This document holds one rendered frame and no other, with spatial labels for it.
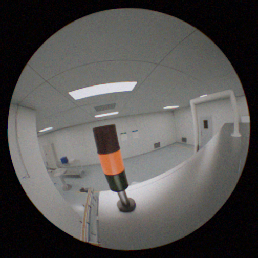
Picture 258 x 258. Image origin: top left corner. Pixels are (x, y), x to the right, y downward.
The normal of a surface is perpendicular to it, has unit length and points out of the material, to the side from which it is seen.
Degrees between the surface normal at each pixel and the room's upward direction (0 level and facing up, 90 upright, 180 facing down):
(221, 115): 90
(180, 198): 0
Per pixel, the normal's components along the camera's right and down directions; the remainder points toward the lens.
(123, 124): 0.23, 0.01
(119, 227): -0.18, -0.98
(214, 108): -0.96, 0.18
